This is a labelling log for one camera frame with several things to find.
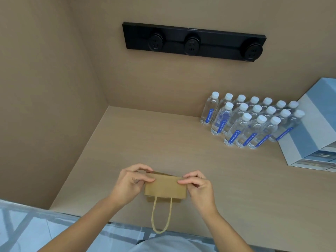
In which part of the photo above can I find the black round socket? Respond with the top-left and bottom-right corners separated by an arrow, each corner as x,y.
183,36 -> 201,56
243,42 -> 264,62
147,33 -> 165,51

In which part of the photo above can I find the person's white shirt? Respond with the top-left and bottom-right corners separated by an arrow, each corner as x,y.
128,234 -> 218,252

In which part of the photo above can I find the person's left forearm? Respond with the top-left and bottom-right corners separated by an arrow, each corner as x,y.
36,195 -> 126,252

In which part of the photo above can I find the long black wall power strip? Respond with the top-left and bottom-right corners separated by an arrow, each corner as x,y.
122,22 -> 267,62

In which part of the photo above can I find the group of clear water bottles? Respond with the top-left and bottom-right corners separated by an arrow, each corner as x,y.
200,91 -> 306,150

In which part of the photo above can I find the blue white drawer organizer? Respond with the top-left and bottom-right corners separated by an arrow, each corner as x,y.
278,77 -> 336,173

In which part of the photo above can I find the person's left hand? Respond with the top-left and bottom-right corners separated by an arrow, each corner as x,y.
110,163 -> 155,208

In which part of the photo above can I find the person's right hand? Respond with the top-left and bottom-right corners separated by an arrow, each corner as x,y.
177,170 -> 220,221

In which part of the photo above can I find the brown paper bag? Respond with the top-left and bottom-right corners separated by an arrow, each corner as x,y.
143,170 -> 188,235

